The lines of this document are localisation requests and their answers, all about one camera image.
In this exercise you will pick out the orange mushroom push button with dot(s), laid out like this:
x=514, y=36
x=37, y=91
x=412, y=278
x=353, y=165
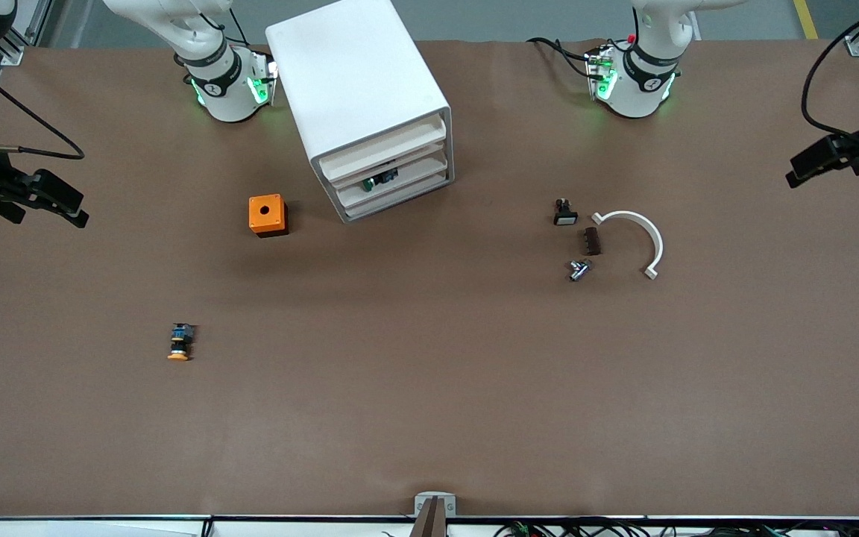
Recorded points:
x=180, y=344

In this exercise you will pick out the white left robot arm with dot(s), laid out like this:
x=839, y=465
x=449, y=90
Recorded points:
x=646, y=89

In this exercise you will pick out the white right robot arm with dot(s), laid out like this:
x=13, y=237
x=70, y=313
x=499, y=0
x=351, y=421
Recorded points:
x=228, y=97

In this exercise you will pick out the black button with white cap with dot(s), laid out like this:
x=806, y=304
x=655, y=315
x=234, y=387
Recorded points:
x=565, y=218

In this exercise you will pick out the green push button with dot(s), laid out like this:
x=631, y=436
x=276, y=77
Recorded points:
x=371, y=183

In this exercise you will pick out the white curved clamp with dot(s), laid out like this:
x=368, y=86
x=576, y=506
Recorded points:
x=657, y=242

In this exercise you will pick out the green lit base box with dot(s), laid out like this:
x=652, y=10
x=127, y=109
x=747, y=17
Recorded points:
x=259, y=88
x=602, y=78

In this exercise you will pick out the small brown block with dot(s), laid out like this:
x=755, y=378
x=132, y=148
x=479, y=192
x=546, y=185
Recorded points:
x=591, y=242

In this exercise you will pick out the small metal connector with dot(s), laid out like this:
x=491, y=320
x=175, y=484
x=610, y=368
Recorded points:
x=577, y=270

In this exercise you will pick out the brown pole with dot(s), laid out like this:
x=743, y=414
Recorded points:
x=429, y=522

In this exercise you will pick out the orange button enclosure box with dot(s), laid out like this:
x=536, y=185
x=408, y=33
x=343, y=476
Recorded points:
x=254, y=220

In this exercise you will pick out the grey metal bracket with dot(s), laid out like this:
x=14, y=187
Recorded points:
x=450, y=507

